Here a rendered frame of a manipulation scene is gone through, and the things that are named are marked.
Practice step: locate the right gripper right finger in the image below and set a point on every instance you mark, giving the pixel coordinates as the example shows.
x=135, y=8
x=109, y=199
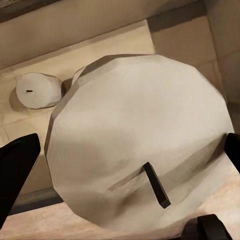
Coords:
x=232, y=149

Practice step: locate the cabinet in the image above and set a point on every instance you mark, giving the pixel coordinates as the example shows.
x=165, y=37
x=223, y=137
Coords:
x=59, y=37

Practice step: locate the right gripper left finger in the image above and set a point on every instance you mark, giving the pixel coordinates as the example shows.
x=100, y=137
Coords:
x=16, y=161

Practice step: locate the pillar candle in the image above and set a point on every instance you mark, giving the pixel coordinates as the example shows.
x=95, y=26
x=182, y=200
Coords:
x=137, y=142
x=38, y=91
x=78, y=74

